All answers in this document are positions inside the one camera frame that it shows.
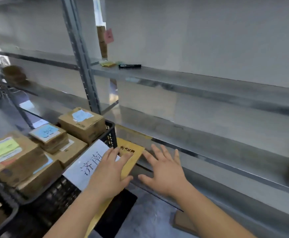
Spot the person's right hand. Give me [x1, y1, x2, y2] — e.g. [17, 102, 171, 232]
[138, 144, 195, 199]

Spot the person's left hand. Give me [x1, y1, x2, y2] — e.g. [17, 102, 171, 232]
[85, 147, 134, 203]

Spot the yellow paper envelope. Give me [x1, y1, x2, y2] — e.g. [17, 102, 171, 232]
[84, 137, 145, 238]

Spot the person's left forearm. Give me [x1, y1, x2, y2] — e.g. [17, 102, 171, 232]
[43, 188, 116, 238]

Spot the person's right forearm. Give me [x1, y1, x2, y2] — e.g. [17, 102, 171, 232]
[172, 183, 257, 238]

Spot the black flat board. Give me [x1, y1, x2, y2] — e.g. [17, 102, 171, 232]
[94, 188, 138, 238]

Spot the white paper sign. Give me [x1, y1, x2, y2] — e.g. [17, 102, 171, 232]
[63, 139, 121, 192]

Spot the black plastic crate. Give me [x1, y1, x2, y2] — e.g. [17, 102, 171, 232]
[0, 119, 118, 228]

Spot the flat cardboard sheet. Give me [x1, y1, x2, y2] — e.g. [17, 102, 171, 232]
[172, 211, 200, 235]

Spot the cardboard box with white label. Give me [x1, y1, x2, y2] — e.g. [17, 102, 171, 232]
[46, 134, 88, 169]

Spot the cardboard box with torn blue label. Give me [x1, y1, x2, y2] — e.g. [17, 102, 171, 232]
[58, 107, 107, 144]

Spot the grey metal shelving rack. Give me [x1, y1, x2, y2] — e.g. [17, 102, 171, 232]
[0, 0, 289, 238]

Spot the plain brown cardboard box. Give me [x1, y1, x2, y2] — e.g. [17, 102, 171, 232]
[15, 160, 64, 197]

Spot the flat cardboard box blue label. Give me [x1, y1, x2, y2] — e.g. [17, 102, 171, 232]
[29, 123, 69, 154]

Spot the white paper slip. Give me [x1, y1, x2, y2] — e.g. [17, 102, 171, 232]
[32, 119, 49, 129]
[19, 100, 35, 111]

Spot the large cardboard box green label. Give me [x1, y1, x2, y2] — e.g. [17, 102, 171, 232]
[0, 132, 49, 188]

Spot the brown cardboard strip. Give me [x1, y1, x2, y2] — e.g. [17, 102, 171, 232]
[96, 26, 108, 60]

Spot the pink sticky note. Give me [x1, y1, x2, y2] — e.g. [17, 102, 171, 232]
[104, 28, 115, 44]

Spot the brown round parcel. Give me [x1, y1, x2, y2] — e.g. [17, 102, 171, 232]
[1, 65, 27, 85]

